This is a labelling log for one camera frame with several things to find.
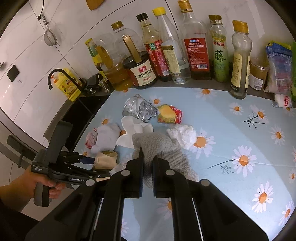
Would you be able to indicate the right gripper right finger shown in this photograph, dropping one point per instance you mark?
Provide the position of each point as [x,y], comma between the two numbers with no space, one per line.
[188,200]

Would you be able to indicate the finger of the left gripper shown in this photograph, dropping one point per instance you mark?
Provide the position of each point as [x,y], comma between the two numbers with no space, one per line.
[87,160]
[101,173]

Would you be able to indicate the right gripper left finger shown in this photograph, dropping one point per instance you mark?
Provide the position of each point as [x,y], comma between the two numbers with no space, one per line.
[110,198]

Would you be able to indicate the brown paper cup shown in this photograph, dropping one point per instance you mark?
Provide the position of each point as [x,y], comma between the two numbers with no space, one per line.
[105,160]

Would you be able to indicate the white cloth bundle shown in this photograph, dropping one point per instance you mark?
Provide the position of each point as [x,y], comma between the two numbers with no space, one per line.
[107,136]

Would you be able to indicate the grey knitted cloth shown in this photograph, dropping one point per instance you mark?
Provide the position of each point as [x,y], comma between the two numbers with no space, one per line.
[162,146]

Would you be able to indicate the white tissue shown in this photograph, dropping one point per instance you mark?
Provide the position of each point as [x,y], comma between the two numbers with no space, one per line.
[184,134]

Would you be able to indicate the white paper napkin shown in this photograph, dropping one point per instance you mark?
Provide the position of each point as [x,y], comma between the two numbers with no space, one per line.
[132,125]

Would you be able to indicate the silver foil bag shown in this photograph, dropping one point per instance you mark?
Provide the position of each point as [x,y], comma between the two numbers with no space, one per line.
[139,108]

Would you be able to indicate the pink red wrapper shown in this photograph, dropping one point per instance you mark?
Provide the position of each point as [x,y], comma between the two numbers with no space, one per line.
[91,138]

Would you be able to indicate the person's left hand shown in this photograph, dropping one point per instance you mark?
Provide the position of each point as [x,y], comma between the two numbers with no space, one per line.
[18,193]

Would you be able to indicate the orange red snack packet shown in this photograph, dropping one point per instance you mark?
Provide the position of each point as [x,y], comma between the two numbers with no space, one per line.
[169,114]

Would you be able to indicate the yellow box carton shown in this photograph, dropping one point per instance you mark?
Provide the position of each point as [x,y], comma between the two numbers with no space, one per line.
[68,88]

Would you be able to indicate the daisy print blue tablecloth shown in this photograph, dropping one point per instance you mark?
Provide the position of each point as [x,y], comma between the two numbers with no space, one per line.
[246,148]

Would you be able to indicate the small green yellow bottle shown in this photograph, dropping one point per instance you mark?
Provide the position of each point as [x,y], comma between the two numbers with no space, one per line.
[94,54]

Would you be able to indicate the large cooking oil jug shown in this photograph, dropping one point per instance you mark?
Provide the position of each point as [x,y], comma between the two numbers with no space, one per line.
[113,51]

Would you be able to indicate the dark soy sauce jug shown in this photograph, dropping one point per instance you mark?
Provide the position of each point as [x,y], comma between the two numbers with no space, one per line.
[139,65]

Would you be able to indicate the hanging metal strainer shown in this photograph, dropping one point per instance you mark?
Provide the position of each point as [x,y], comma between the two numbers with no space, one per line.
[49,37]

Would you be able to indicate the red label vinegar bottle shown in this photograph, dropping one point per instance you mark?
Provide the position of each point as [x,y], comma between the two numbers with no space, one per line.
[152,44]

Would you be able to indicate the clear yellow cap bottle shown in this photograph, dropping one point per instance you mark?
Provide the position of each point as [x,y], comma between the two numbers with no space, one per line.
[172,48]

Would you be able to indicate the small white red packet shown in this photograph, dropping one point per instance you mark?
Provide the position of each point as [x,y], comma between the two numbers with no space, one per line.
[282,101]

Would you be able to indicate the red label gold cap bottle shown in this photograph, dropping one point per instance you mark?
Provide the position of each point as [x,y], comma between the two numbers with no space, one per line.
[194,35]

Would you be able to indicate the small brown sauce jar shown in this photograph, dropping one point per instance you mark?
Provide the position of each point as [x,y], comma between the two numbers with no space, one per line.
[258,73]

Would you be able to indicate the blue plastic food bag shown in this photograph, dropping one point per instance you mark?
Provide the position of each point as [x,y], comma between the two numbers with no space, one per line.
[279,78]

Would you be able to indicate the wooden spatula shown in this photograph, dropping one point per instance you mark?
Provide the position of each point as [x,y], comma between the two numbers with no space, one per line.
[94,4]

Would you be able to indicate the green label oil bottle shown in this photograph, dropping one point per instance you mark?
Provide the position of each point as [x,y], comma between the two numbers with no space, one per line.
[220,52]

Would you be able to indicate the slim gold cap bottle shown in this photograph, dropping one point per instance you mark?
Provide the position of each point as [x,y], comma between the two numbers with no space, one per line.
[241,59]

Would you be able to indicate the black wall socket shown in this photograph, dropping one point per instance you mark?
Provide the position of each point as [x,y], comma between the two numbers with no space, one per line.
[13,73]

